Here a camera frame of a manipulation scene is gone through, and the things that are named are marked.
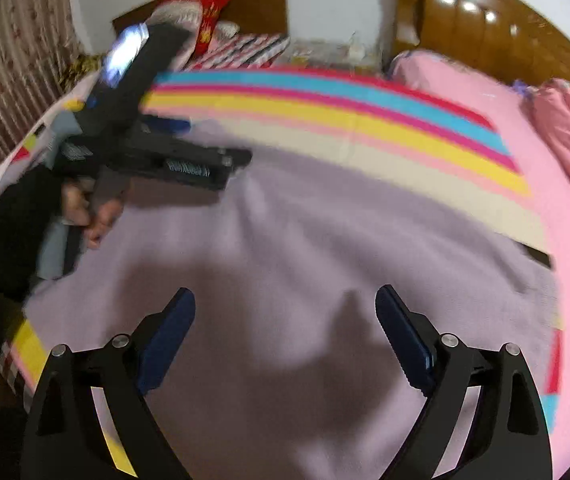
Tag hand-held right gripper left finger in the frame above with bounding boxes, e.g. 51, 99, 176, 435
19, 287, 197, 480

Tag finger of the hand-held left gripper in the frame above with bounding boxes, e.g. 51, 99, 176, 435
165, 141, 254, 192
140, 114, 192, 137

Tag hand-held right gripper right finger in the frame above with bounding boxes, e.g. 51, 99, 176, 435
375, 284, 553, 480

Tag lilac pants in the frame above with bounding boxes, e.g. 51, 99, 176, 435
25, 120, 560, 480

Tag person's left forearm black sleeve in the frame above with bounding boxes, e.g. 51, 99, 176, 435
0, 165, 66, 303

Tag person's left hand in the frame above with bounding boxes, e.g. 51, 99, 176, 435
62, 177, 123, 251

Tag yellow brown patterned cloth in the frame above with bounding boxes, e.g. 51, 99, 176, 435
62, 55, 106, 91

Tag white pink pillow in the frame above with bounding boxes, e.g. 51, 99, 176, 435
152, 2, 206, 71

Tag red white striped pillow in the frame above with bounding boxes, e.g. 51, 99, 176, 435
190, 32, 291, 68

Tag floral striped curtain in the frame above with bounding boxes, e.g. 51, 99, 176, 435
0, 0, 86, 206

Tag white patterned sheet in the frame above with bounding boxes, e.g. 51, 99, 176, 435
0, 67, 101, 226

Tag dark wooden headboard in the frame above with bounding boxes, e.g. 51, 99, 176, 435
112, 0, 288, 41

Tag rainbow striped blanket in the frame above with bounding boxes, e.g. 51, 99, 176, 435
0, 67, 563, 478

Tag pale blurred clutter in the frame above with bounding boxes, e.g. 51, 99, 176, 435
290, 35, 386, 73

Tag pink bed sheet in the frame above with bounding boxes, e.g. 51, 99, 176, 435
390, 50, 570, 480

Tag glossy wooden headboard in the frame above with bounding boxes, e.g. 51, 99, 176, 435
395, 0, 570, 126

